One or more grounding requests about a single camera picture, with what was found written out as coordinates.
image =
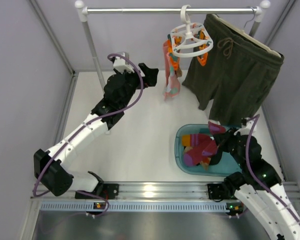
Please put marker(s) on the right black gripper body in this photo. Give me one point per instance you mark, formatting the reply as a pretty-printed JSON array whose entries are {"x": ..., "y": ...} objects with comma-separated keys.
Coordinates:
[{"x": 225, "y": 141}]

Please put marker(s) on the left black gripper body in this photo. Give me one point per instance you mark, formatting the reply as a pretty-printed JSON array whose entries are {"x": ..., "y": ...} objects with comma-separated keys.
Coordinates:
[{"x": 139, "y": 77}]

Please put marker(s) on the black sock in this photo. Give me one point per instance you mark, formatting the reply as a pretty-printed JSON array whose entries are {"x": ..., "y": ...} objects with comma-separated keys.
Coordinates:
[{"x": 216, "y": 158}]

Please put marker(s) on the pink patterned sock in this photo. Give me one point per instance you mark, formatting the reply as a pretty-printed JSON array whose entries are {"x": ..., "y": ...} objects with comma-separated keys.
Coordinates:
[
  {"x": 172, "y": 84},
  {"x": 216, "y": 128}
]

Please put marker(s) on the brown argyle sock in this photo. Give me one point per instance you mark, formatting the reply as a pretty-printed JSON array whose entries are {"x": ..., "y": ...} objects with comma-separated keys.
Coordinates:
[
  {"x": 178, "y": 72},
  {"x": 193, "y": 157}
]

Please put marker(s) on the maroon purple sock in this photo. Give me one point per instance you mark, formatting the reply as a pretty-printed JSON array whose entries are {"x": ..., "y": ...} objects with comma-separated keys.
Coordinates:
[
  {"x": 210, "y": 151},
  {"x": 197, "y": 140}
]

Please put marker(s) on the white clip sock hanger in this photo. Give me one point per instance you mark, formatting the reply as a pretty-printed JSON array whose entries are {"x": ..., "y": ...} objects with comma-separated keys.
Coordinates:
[{"x": 189, "y": 40}]

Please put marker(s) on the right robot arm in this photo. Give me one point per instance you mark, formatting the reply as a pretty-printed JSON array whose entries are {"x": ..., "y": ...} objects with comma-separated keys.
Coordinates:
[{"x": 257, "y": 185}]

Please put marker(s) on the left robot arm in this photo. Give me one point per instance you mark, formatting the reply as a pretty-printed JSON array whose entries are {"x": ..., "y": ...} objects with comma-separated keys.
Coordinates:
[{"x": 51, "y": 167}]

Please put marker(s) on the teal plastic basin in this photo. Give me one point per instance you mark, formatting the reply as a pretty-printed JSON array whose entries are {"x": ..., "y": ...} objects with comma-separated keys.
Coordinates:
[{"x": 226, "y": 166}]

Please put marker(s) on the olive green shorts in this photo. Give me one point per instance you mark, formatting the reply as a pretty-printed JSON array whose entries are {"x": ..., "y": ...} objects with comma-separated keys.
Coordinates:
[{"x": 238, "y": 75}]

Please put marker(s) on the white clothes rack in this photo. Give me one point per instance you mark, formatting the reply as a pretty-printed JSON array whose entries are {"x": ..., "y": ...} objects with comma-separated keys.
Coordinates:
[{"x": 137, "y": 41}]

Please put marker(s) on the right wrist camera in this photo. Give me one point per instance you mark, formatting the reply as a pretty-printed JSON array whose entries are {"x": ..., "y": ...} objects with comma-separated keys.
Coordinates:
[{"x": 246, "y": 126}]

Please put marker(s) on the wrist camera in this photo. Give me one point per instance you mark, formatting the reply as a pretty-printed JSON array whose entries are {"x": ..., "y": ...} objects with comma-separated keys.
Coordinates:
[
  {"x": 121, "y": 65},
  {"x": 246, "y": 126}
]

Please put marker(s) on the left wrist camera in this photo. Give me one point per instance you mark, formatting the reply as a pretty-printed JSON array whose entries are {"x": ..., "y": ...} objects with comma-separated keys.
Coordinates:
[{"x": 121, "y": 65}]

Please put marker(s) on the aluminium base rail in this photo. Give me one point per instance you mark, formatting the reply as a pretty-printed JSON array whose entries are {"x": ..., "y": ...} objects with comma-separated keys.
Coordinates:
[{"x": 180, "y": 197}]

